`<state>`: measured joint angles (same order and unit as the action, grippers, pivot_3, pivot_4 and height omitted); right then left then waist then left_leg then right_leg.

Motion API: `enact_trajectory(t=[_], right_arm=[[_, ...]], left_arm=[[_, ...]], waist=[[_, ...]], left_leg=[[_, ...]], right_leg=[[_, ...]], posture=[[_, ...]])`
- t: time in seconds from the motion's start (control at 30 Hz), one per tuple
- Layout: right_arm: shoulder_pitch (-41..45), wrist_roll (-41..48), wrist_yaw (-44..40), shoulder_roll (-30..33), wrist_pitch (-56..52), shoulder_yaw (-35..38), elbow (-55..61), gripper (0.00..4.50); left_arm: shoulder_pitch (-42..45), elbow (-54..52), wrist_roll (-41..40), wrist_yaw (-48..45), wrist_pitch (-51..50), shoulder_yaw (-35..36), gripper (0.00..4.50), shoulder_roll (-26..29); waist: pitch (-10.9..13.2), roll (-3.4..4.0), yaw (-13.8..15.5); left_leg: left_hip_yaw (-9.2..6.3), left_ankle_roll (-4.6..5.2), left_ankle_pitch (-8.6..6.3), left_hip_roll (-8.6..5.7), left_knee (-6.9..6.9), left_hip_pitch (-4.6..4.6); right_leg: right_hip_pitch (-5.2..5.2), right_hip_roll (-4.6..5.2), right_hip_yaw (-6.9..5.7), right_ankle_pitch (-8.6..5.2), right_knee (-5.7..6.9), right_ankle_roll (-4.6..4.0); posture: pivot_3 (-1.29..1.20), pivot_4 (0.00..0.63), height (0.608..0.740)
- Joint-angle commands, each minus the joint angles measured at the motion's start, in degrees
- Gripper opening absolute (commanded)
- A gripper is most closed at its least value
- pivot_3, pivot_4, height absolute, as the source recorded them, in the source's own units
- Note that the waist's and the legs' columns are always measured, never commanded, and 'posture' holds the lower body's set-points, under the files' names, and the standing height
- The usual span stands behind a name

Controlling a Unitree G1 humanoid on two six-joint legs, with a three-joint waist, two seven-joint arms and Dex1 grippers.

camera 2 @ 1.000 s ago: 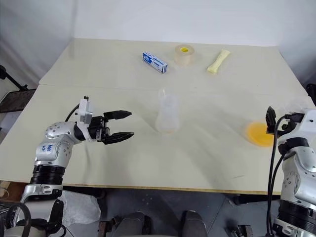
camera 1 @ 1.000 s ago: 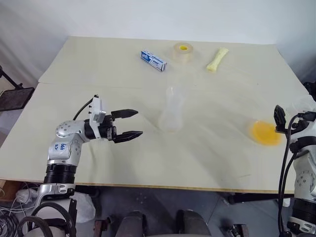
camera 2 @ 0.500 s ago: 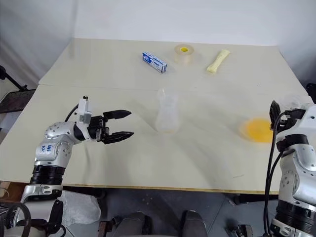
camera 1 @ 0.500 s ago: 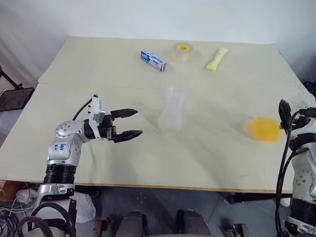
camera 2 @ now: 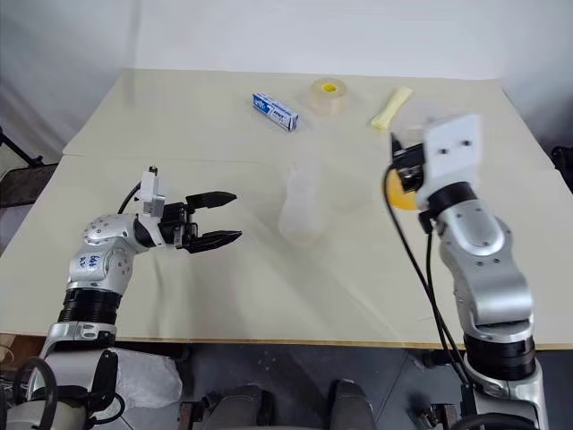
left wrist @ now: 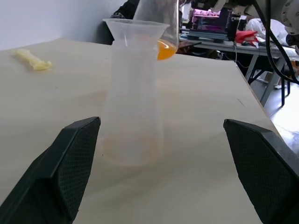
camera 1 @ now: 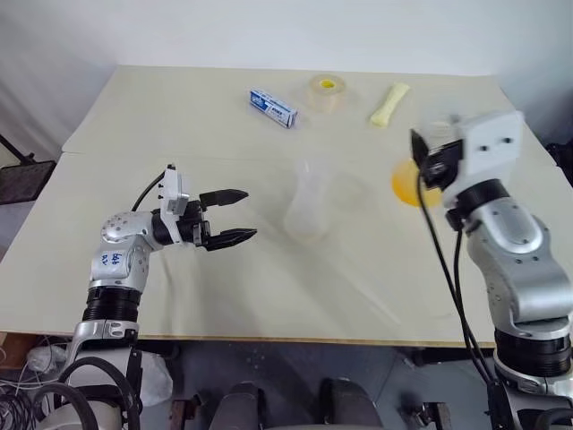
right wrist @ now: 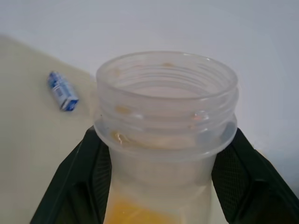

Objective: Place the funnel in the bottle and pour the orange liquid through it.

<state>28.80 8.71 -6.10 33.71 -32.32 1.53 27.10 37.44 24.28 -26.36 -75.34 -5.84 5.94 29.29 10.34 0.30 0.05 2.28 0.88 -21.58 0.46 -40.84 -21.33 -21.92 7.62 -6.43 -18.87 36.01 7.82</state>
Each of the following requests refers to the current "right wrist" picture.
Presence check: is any blue Crest toothpaste box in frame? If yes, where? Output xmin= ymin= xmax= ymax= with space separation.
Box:
xmin=47 ymin=71 xmax=79 ymax=112

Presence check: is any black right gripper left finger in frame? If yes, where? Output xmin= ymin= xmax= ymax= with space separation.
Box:
xmin=29 ymin=127 xmax=113 ymax=224

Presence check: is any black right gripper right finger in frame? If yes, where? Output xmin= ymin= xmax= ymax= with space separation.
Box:
xmin=211 ymin=128 xmax=299 ymax=224

